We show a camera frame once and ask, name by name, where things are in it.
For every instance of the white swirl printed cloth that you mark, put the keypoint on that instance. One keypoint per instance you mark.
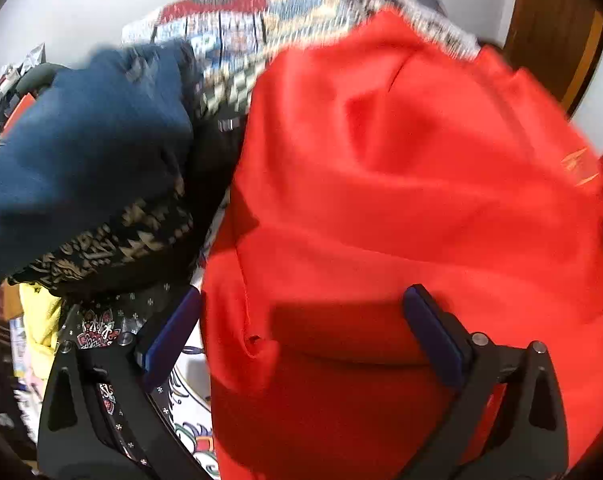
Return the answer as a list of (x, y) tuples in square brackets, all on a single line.
[(189, 410)]

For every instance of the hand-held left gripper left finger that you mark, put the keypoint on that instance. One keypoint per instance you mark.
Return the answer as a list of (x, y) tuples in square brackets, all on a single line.
[(174, 332)]

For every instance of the dark blue garment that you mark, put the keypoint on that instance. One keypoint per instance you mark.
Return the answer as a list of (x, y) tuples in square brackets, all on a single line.
[(81, 160)]

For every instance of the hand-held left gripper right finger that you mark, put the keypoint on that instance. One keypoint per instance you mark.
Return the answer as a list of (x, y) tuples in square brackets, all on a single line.
[(434, 335)]

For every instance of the brown wooden door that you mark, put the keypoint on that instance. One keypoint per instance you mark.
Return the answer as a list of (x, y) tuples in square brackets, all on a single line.
[(546, 25)]

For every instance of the black gold patterned garment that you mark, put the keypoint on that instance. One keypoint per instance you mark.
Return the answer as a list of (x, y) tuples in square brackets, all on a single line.
[(106, 250)]

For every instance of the yellow cloth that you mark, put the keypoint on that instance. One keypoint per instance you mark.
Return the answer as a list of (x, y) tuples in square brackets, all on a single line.
[(39, 320)]

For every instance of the pile of assorted clutter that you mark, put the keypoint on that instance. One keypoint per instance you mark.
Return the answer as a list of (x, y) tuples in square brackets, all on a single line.
[(9, 95)]

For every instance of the red garment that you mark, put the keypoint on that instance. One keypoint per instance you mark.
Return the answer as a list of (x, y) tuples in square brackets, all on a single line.
[(381, 185)]

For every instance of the colourful patterned blanket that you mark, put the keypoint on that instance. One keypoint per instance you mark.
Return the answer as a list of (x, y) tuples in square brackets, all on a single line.
[(261, 25)]

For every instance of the black floral printed cloth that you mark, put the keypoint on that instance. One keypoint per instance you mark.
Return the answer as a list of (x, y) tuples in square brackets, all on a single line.
[(99, 327)]

